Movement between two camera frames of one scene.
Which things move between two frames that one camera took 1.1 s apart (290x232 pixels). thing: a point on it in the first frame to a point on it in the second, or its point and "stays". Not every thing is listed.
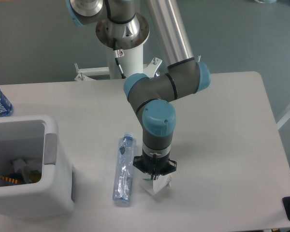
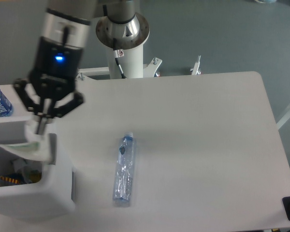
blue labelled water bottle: x=0 y=106 stays
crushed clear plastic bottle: x=123 y=188 stays
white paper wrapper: x=159 y=182 to x=36 y=147
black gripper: x=155 y=165 to x=53 y=76
